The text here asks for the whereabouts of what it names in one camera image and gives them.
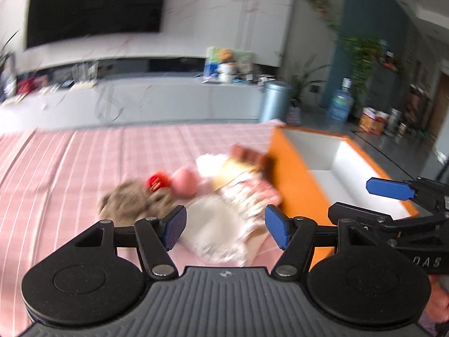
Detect blue water bottle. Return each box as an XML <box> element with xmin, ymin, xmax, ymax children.
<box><xmin>328</xmin><ymin>78</ymin><xmax>354</xmax><ymax>124</ymax></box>

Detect orange gift bag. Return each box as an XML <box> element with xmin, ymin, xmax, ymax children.
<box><xmin>358</xmin><ymin>107</ymin><xmax>390</xmax><ymax>136</ymax></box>

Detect orange storage box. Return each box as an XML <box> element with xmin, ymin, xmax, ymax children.
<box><xmin>267</xmin><ymin>126</ymin><xmax>420</xmax><ymax>279</ymax></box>

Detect brown sponge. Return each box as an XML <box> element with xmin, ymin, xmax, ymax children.
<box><xmin>230</xmin><ymin>144</ymin><xmax>276</xmax><ymax>177</ymax></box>

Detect teddy bear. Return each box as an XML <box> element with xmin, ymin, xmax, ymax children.
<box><xmin>217</xmin><ymin>49</ymin><xmax>236</xmax><ymax>82</ymax></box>

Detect potted long-leaf plant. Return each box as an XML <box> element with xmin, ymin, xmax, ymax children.
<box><xmin>280</xmin><ymin>53</ymin><xmax>331</xmax><ymax>103</ymax></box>

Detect blue-grey trash can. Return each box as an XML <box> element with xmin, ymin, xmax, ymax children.
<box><xmin>260</xmin><ymin>81</ymin><xmax>294</xmax><ymax>124</ymax></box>

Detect yellow cloth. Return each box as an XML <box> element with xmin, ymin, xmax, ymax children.
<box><xmin>210</xmin><ymin>158</ymin><xmax>254</xmax><ymax>191</ymax></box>

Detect white fluffy cloth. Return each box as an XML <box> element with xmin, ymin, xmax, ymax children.
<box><xmin>195</xmin><ymin>152</ymin><xmax>232</xmax><ymax>177</ymax></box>

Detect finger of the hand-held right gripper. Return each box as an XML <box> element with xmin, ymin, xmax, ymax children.
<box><xmin>328</xmin><ymin>202</ymin><xmax>449</xmax><ymax>233</ymax></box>
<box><xmin>366</xmin><ymin>178</ymin><xmax>449</xmax><ymax>215</ymax></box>

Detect red box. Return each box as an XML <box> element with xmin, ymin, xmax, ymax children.
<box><xmin>17</xmin><ymin>78</ymin><xmax>47</xmax><ymax>94</ymax></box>

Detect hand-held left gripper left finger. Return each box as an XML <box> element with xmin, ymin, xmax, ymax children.
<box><xmin>68</xmin><ymin>205</ymin><xmax>187</xmax><ymax>280</ymax></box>

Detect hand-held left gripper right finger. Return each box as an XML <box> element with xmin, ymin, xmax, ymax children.
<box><xmin>265</xmin><ymin>205</ymin><xmax>372</xmax><ymax>279</ymax></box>

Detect woven basket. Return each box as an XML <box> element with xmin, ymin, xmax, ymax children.
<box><xmin>286</xmin><ymin>99</ymin><xmax>302</xmax><ymax>126</ymax></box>

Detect metal cans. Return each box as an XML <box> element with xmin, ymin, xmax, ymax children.
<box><xmin>387</xmin><ymin>108</ymin><xmax>409</xmax><ymax>136</ymax></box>

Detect brown plush toy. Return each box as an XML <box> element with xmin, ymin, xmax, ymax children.
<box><xmin>97</xmin><ymin>180</ymin><xmax>176</xmax><ymax>224</ymax></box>

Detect dark wooden cabinet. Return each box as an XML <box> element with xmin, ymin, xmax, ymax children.
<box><xmin>403</xmin><ymin>24</ymin><xmax>449</xmax><ymax>143</ymax></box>

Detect black television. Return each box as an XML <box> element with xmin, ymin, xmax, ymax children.
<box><xmin>24</xmin><ymin>0</ymin><xmax>169</xmax><ymax>49</ymax></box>

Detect red soft toy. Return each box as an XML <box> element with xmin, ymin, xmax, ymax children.
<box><xmin>146</xmin><ymin>171</ymin><xmax>172</xmax><ymax>192</ymax></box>

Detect trailing vine plant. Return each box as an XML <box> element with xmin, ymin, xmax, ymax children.
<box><xmin>301</xmin><ymin>0</ymin><xmax>343</xmax><ymax>31</ymax></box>

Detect pink checkered blanket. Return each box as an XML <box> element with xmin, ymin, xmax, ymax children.
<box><xmin>0</xmin><ymin>121</ymin><xmax>290</xmax><ymax>325</ymax></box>

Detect hanging pothos plant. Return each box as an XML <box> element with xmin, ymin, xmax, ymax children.
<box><xmin>342</xmin><ymin>35</ymin><xmax>387</xmax><ymax>103</ymax></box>

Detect white marble TV console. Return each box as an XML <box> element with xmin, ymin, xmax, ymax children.
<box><xmin>0</xmin><ymin>56</ymin><xmax>281</xmax><ymax>132</ymax></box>

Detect pink soft ball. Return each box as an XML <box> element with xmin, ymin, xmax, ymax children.
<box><xmin>171</xmin><ymin>168</ymin><xmax>199</xmax><ymax>197</ymax></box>

